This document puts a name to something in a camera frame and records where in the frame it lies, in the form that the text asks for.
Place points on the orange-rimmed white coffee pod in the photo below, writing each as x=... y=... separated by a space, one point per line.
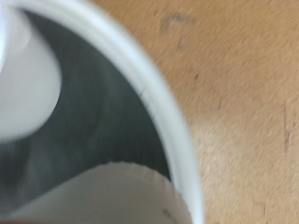
x=109 y=193

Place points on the white two-tier turntable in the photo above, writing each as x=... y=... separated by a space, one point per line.
x=174 y=124

